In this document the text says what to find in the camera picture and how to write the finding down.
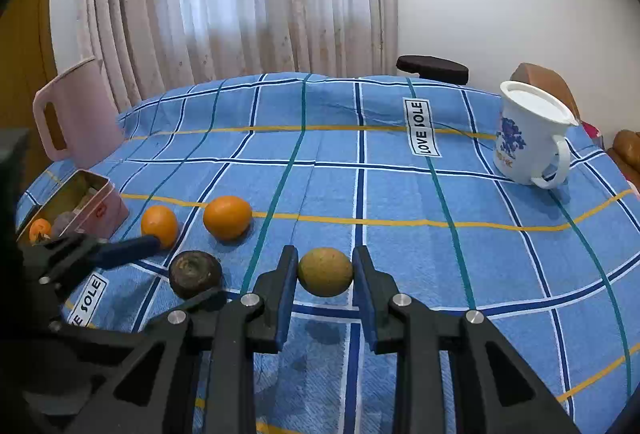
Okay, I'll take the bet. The brown rounded wooden furniture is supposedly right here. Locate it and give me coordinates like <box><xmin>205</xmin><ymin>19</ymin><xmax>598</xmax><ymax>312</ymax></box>
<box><xmin>612</xmin><ymin>130</ymin><xmax>640</xmax><ymax>187</ymax></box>

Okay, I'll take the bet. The white cup with blue print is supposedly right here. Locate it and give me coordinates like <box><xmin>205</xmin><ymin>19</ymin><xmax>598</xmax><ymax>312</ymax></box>
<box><xmin>492</xmin><ymin>81</ymin><xmax>581</xmax><ymax>189</ymax></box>

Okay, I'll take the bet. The small brown round fruit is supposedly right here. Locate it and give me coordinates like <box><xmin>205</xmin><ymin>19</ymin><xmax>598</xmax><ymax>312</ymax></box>
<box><xmin>298</xmin><ymin>247</ymin><xmax>354</xmax><ymax>298</ymax></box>

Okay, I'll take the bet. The dark mangosteen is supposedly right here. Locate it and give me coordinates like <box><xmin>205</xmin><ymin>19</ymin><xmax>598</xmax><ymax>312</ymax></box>
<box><xmin>168</xmin><ymin>250</ymin><xmax>223</xmax><ymax>300</ymax></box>

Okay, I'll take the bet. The large orange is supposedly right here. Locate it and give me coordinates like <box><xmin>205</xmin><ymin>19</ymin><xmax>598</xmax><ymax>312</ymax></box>
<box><xmin>29</xmin><ymin>218</ymin><xmax>52</xmax><ymax>245</ymax></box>

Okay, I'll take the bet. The dark round stool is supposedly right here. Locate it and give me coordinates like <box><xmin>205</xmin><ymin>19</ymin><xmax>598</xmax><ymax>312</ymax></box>
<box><xmin>396</xmin><ymin>55</ymin><xmax>470</xmax><ymax>87</ymax></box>

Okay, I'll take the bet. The pink patterned cloth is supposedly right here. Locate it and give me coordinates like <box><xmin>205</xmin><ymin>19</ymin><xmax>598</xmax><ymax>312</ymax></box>
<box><xmin>580</xmin><ymin>121</ymin><xmax>608</xmax><ymax>147</ymax></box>

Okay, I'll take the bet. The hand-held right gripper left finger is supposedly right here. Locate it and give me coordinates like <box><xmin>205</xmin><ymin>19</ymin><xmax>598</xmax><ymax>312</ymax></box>
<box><xmin>65</xmin><ymin>245</ymin><xmax>301</xmax><ymax>434</ymax></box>

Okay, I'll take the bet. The pink tin box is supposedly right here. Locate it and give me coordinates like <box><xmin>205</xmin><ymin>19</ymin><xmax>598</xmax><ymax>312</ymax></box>
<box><xmin>17</xmin><ymin>170</ymin><xmax>130</xmax><ymax>245</ymax></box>

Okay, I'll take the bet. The printed paper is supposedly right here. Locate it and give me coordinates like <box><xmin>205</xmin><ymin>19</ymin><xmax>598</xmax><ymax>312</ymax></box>
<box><xmin>74</xmin><ymin>185</ymin><xmax>100</xmax><ymax>215</ymax></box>

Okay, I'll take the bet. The wooden chair back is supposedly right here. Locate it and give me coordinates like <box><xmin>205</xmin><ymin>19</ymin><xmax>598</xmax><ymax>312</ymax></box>
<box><xmin>510</xmin><ymin>62</ymin><xmax>581</xmax><ymax>122</ymax></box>

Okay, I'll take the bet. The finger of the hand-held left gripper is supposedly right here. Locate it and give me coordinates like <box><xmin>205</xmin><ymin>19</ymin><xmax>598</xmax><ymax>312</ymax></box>
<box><xmin>22</xmin><ymin>234</ymin><xmax>162</xmax><ymax>299</ymax></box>
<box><xmin>50</xmin><ymin>289</ymin><xmax>229</xmax><ymax>345</ymax></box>

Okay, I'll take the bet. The small orange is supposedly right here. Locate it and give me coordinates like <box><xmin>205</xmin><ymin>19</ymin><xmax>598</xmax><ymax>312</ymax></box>
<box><xmin>203</xmin><ymin>196</ymin><xmax>253</xmax><ymax>242</ymax></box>
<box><xmin>141</xmin><ymin>206</ymin><xmax>179</xmax><ymax>249</ymax></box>

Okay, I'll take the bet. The wooden door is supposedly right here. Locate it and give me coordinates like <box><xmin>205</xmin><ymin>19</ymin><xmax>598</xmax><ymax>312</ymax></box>
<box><xmin>0</xmin><ymin>0</ymin><xmax>58</xmax><ymax>135</ymax></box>

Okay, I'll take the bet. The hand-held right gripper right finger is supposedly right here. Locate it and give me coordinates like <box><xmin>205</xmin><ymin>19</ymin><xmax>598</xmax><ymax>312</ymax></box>
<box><xmin>351</xmin><ymin>245</ymin><xmax>583</xmax><ymax>434</ymax></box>

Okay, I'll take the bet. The pink plastic jug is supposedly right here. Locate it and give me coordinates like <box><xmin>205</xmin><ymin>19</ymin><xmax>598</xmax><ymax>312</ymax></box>
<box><xmin>33</xmin><ymin>57</ymin><xmax>126</xmax><ymax>163</ymax></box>

